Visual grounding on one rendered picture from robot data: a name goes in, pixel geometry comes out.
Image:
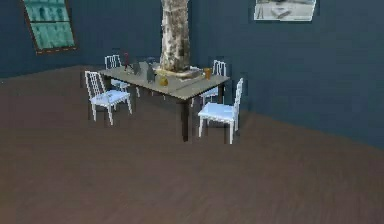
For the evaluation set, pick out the orange cup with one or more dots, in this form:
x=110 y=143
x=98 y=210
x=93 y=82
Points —
x=207 y=73

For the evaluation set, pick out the brown framed window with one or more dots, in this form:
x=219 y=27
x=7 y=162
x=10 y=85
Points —
x=50 y=25

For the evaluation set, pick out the dark red bottle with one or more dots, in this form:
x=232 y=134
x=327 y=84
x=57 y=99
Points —
x=126 y=61

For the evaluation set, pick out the round yellow-brown pot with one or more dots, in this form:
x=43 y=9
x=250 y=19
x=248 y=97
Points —
x=163 y=81

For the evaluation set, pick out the grey framed wall picture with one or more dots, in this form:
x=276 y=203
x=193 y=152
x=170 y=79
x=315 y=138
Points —
x=285 y=10

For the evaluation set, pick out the grey dining table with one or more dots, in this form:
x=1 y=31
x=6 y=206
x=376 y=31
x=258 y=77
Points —
x=193 y=87

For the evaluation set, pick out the white chair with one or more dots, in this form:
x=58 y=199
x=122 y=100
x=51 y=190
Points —
x=112 y=62
x=110 y=97
x=220 y=112
x=218 y=68

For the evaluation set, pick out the tall mottled beige sculpture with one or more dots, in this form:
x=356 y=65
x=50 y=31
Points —
x=175 y=36

